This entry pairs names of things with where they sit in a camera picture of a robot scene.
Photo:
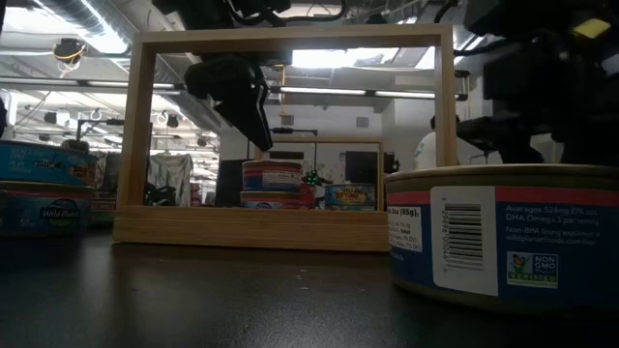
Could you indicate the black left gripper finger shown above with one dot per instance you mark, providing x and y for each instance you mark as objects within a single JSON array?
[{"x": 249, "y": 118}]

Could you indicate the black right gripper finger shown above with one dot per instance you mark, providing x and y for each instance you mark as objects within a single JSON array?
[{"x": 503, "y": 137}]

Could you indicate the gold lid tuna can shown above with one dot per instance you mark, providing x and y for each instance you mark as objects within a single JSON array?
[{"x": 271, "y": 176}]

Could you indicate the white lid tuna can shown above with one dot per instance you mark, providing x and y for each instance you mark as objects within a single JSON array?
[{"x": 532, "y": 232}]

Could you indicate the pink salmon can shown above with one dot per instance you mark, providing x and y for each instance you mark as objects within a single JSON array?
[{"x": 307, "y": 198}]

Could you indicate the wooden slatted shelf rack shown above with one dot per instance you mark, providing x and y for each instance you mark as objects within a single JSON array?
[{"x": 251, "y": 232}]

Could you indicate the teal blue tuna can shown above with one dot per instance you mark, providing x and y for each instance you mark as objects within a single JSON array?
[
  {"x": 43, "y": 164},
  {"x": 349, "y": 197}
]

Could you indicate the blue Wild Planet can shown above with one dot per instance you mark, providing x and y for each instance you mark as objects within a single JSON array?
[{"x": 48, "y": 212}]

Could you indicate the black light bar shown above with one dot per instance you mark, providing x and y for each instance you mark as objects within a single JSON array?
[{"x": 292, "y": 130}]

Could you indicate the person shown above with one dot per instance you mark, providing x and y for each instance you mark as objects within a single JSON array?
[
  {"x": 312, "y": 178},
  {"x": 428, "y": 152}
]

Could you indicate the grey hanging cloth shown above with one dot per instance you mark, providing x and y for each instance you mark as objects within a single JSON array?
[{"x": 169, "y": 176}]

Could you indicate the long ceiling tube light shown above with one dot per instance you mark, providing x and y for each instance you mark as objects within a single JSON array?
[
  {"x": 72, "y": 83},
  {"x": 355, "y": 92}
]

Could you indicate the black metal gantry frame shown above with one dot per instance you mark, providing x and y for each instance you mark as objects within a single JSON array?
[{"x": 97, "y": 122}]

